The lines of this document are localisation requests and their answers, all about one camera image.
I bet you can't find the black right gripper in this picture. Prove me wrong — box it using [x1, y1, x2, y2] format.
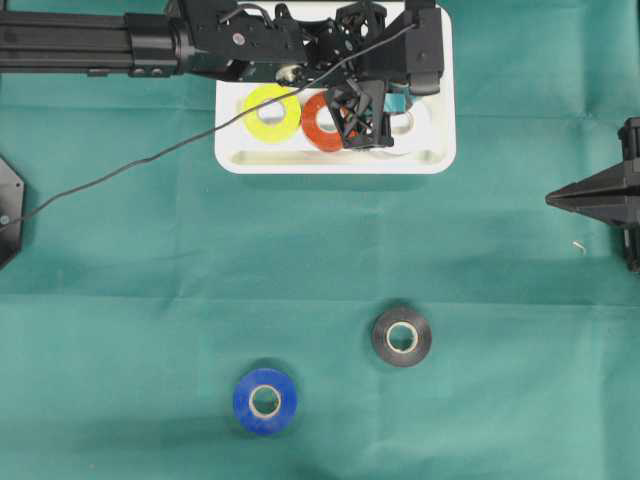
[545, 117, 639, 273]

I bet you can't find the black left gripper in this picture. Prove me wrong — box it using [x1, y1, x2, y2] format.
[294, 1, 394, 150]

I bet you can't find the white tape roll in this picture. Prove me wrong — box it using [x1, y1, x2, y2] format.
[373, 100, 431, 156]

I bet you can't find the red tape roll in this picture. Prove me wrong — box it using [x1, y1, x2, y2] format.
[300, 90, 343, 153]

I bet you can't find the yellow tape roll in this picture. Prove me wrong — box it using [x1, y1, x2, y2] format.
[242, 84, 301, 144]

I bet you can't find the black tape roll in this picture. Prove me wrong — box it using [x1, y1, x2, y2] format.
[371, 306, 432, 368]

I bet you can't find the green tape roll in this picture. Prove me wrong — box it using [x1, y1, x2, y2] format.
[384, 82, 420, 115]

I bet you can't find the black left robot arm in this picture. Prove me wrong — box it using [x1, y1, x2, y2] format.
[1, 1, 413, 149]

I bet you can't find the white plastic case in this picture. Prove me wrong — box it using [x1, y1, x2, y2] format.
[212, 1, 457, 175]

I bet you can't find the blue tape roll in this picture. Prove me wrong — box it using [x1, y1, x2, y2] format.
[233, 368, 298, 436]

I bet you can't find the small white scrap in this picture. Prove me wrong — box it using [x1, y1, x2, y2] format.
[572, 241, 586, 254]

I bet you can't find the green table cloth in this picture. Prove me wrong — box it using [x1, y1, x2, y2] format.
[1, 1, 639, 479]

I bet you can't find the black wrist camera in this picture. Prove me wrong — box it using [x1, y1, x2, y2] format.
[357, 0, 446, 97]

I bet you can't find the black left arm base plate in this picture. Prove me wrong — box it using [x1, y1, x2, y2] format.
[0, 157, 26, 268]

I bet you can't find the black camera cable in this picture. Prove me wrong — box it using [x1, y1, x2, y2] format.
[0, 19, 419, 232]

